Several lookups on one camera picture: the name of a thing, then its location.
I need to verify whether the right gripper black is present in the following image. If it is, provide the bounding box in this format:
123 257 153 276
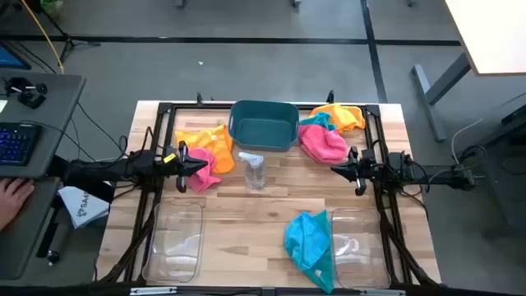
330 146 377 197

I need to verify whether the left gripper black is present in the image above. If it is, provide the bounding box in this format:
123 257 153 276
162 140 210 194

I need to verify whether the pink microfiber towel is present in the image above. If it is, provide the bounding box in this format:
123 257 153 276
187 147 223 194
298 124 350 165

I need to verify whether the yellow microfiber towel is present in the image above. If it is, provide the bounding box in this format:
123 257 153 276
174 124 237 174
308 103 367 133

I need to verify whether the small teal microfiber towel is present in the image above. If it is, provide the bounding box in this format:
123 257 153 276
298 112 337 132

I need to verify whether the bright blue microfiber towel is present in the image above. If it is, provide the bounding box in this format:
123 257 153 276
283 211 332 272

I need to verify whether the large teal microfiber towel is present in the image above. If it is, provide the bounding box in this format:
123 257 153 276
303 209 336 294

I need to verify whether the clear spray bottle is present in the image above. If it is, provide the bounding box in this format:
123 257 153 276
238 150 267 191

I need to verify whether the teal plastic basket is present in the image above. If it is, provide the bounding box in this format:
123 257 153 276
228 99 300 152

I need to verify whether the clear plastic bin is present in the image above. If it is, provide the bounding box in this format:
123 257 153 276
141 199 205 284
330 206 392 290

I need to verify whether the white printed bag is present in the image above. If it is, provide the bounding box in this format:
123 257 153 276
57 185 111 230

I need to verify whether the grey table leg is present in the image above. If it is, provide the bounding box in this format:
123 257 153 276
410 52 473 143

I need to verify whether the grey side desk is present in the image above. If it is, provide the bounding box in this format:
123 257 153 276
0 72 87 280

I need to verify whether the black tripod stand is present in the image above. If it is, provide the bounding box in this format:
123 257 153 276
24 0 102 62

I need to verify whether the black backlit keyboard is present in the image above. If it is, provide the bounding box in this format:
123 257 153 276
0 122 44 168

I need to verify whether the person's hand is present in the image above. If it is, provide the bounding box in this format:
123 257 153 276
0 177 36 231

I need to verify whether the white table top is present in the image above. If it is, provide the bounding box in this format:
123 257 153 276
443 0 526 77

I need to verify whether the blue lit monitor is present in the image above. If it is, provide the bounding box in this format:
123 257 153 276
0 40 32 71

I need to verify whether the black metal table frame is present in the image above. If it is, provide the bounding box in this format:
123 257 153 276
96 92 443 289

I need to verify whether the silver metal bracket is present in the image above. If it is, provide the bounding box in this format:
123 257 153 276
130 286 178 296
357 289 406 296

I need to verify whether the black clamp mount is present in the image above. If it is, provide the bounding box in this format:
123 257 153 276
3 76 48 110

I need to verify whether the yellow cable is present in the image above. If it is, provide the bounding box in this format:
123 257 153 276
20 0 66 75

